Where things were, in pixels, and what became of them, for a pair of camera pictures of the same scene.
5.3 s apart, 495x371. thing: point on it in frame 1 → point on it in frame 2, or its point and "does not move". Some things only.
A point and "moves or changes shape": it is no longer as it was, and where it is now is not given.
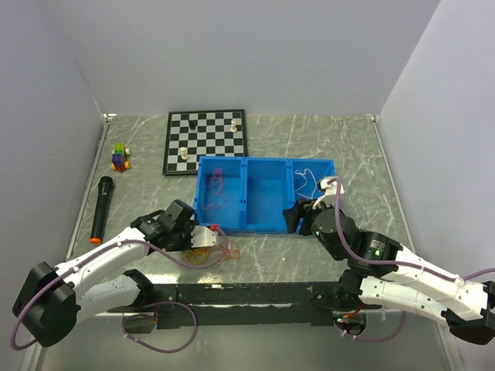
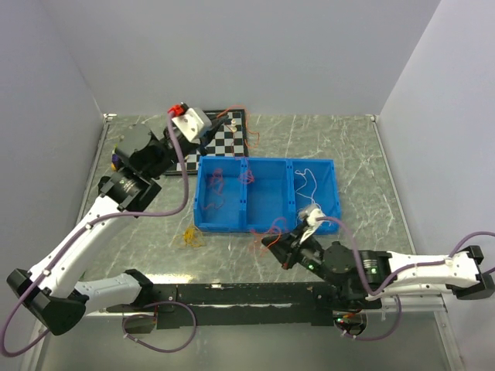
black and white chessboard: x=191 y=134 does not move
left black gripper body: x=182 y=236 → x=200 y=144
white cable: x=298 y=171 does not move
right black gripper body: x=303 y=209 → x=308 y=253
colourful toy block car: x=118 y=158 does not move
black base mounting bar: x=244 y=304 does not move
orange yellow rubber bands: x=199 y=253 moves or changes shape
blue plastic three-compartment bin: x=250 y=194 does not move
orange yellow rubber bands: x=231 y=253 → x=245 y=176
